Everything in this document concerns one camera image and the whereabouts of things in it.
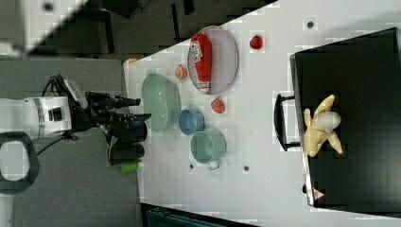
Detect yellow peeled banana toy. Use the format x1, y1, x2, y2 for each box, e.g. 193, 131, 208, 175
304, 95, 343, 157

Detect teal crate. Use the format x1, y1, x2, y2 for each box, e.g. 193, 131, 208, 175
146, 206, 253, 227

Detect blue bowl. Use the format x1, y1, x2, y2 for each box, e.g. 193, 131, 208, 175
179, 108, 204, 135

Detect green cup with handle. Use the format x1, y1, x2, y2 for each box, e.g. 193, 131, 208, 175
190, 130, 227, 170

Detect green oval colander basket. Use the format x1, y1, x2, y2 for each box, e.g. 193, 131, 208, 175
142, 74, 181, 132

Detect purple round plate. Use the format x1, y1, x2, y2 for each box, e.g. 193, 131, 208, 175
187, 26, 238, 95

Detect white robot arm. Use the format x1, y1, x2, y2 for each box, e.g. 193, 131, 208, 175
0, 92, 151, 141

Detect black cylinder lower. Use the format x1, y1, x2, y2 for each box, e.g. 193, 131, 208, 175
108, 144, 145, 166

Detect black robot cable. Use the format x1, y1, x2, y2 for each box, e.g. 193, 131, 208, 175
36, 74, 78, 156

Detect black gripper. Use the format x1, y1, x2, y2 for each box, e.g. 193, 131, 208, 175
69, 92, 151, 131

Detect black toaster oven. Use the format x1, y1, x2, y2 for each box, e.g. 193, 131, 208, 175
289, 27, 401, 218

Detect black loop stand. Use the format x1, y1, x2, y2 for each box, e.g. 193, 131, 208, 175
0, 131, 39, 195

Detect red strawberry toy near plate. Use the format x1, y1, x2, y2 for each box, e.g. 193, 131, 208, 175
211, 98, 226, 114

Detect red strawberry toy far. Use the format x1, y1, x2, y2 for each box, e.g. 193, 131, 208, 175
250, 35, 264, 50

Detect green marker cap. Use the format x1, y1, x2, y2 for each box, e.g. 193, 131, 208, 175
121, 163, 139, 173

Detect red ketchup bottle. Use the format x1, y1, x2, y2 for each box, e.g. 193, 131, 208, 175
190, 33, 213, 94

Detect orange slice toy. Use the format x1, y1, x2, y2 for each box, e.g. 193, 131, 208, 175
175, 64, 187, 79

